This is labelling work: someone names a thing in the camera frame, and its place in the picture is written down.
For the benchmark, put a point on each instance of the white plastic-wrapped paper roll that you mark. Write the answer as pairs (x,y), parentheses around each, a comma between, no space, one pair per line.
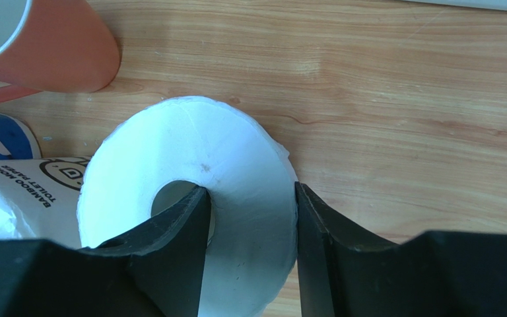
(38,199)

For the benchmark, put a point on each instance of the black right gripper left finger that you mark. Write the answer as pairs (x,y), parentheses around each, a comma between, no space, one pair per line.
(161,260)

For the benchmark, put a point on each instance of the plain white paper roll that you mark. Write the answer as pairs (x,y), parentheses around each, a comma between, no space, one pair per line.
(157,156)

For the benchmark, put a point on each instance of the orange ceramic mug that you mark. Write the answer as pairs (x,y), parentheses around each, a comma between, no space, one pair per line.
(56,46)

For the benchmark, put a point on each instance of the beige checkered three-tier shelf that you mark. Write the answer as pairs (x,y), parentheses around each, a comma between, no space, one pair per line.
(500,5)

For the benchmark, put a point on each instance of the blue-wrapped paper roll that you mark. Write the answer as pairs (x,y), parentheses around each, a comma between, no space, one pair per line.
(17,140)

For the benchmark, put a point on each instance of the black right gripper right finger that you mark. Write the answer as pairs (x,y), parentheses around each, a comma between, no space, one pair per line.
(344,269)

